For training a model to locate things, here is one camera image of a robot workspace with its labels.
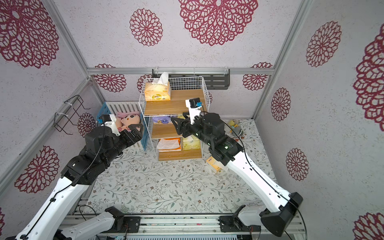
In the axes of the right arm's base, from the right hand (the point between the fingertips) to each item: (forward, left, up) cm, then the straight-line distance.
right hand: (182, 117), depth 63 cm
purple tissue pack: (+11, +13, -13) cm, 22 cm away
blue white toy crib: (+34, +53, -24) cm, 68 cm away
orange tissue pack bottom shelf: (+9, +11, -33) cm, 36 cm away
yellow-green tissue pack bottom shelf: (+12, -2, -35) cm, 37 cm away
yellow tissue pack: (-1, -16, -37) cm, 40 cm away
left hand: (-4, +20, -4) cm, 21 cm away
